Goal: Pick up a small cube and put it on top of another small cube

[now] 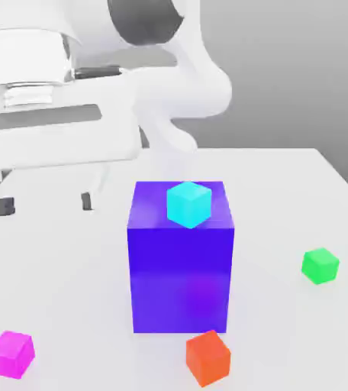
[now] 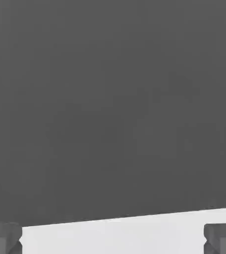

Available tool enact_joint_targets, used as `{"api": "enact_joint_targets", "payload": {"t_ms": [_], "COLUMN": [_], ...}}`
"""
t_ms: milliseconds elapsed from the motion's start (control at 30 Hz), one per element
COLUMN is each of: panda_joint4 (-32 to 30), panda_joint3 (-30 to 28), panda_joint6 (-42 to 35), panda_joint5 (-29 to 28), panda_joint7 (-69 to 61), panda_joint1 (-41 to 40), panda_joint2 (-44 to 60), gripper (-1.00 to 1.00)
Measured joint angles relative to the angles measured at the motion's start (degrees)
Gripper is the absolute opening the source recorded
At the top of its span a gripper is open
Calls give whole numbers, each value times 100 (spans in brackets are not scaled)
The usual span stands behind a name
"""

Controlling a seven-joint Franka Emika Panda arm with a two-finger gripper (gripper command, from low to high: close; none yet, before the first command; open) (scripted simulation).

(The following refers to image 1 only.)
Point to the small orange cube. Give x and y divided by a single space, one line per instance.
207 359

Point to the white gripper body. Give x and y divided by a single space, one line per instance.
70 143

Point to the large purple box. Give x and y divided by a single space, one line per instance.
180 275

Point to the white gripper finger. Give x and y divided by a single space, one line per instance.
93 186
4 195

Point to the small magenta cube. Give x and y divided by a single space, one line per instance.
10 355

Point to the small green cube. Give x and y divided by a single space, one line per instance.
320 266

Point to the small cyan cube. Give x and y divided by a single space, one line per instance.
188 204

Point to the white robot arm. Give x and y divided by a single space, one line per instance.
192 91

